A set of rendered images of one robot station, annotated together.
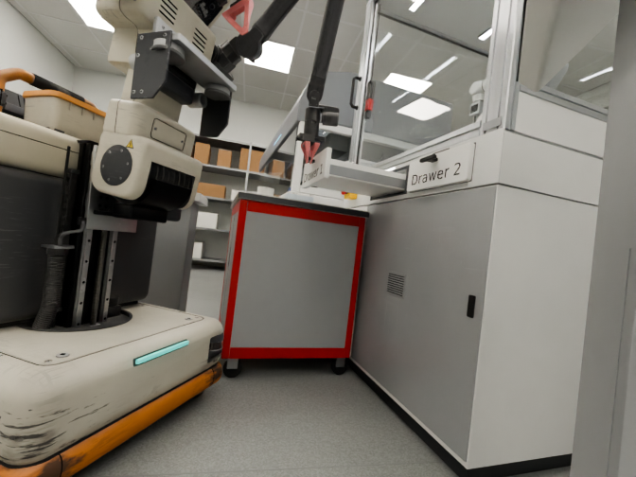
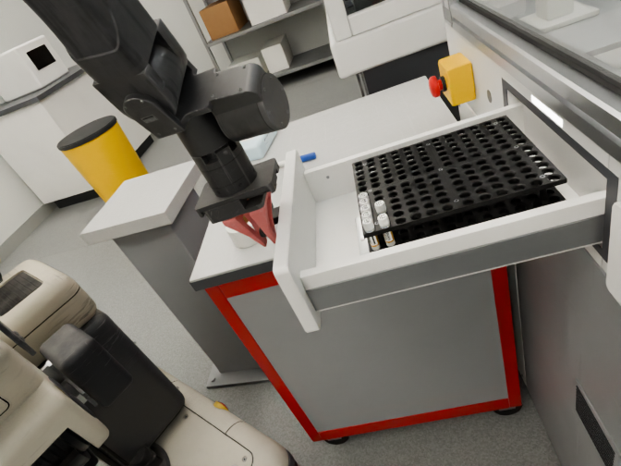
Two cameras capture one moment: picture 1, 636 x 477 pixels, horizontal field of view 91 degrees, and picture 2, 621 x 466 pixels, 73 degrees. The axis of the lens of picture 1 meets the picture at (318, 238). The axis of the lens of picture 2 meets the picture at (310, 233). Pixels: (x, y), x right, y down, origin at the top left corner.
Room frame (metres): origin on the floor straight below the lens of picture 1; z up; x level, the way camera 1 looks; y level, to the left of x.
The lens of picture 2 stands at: (0.80, -0.24, 1.20)
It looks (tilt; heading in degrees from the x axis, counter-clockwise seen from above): 34 degrees down; 33
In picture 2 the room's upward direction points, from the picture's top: 24 degrees counter-clockwise
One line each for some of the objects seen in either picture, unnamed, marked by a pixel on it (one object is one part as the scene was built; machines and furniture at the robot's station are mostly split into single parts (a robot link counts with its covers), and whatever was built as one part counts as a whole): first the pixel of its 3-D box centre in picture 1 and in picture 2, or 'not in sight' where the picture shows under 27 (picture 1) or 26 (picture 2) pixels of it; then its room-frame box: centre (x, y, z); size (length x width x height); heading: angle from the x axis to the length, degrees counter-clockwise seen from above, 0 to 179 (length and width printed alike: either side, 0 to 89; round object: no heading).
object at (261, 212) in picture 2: (308, 150); (250, 217); (1.17, 0.08, 0.93); 0.07 x 0.07 x 0.09; 18
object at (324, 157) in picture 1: (315, 169); (300, 227); (1.21, 0.04, 0.87); 0.29 x 0.02 x 0.11; 19
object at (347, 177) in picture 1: (362, 182); (452, 190); (1.28, -0.16, 0.86); 0.40 x 0.26 x 0.06; 109
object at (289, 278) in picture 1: (282, 279); (371, 272); (1.61, 0.15, 0.38); 0.62 x 0.58 x 0.76; 19
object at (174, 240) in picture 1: (167, 267); (204, 284); (1.57, 0.74, 0.38); 0.30 x 0.30 x 0.76; 13
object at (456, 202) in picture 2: not in sight; (444, 190); (1.28, -0.15, 0.87); 0.22 x 0.18 x 0.06; 109
